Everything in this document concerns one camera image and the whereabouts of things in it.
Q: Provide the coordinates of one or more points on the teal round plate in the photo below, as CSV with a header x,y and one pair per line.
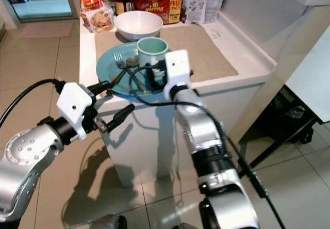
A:
x,y
107,66

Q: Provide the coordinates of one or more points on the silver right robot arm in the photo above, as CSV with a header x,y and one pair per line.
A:
x,y
203,131

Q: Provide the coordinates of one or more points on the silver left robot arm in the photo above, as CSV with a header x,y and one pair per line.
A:
x,y
20,172

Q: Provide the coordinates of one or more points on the teal ceramic cup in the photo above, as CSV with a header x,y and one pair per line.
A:
x,y
149,58

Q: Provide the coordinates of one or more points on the silver metal spoon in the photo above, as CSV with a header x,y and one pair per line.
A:
x,y
132,61

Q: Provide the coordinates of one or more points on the silver metal fork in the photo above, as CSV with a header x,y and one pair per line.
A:
x,y
118,60

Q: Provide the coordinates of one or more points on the beige woven placemat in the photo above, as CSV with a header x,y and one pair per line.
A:
x,y
206,53

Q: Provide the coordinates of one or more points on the white ceramic bowl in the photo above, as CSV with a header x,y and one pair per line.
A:
x,y
136,29

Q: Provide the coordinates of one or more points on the red instant noodle multipack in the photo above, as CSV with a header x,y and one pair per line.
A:
x,y
154,2

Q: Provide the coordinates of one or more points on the white red patterned bag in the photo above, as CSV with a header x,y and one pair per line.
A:
x,y
217,2
195,7

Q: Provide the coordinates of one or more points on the yellow red food packet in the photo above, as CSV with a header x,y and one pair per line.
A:
x,y
95,15

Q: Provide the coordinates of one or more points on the dark jar with red lid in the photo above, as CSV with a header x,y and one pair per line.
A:
x,y
121,2

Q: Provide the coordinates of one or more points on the white kitchen counter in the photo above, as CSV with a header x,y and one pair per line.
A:
x,y
237,102

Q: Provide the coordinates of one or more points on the pink floor mat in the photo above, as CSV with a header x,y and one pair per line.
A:
x,y
44,30

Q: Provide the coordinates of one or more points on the grey left robot foot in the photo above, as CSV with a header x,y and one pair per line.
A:
x,y
108,222

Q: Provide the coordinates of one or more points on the grey robot foot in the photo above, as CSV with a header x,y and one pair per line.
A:
x,y
108,222
184,226

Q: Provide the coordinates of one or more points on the grey right robot foot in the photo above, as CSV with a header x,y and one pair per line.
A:
x,y
184,226

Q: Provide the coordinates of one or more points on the black metal stand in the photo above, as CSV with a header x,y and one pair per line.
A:
x,y
283,120

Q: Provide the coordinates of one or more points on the white table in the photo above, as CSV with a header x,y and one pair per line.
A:
x,y
312,79

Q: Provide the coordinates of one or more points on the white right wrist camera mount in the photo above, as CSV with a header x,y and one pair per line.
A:
x,y
178,66

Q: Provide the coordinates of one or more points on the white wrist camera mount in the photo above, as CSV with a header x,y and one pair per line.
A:
x,y
75,105
178,66

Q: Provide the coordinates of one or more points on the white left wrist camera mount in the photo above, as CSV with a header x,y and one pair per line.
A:
x,y
75,105

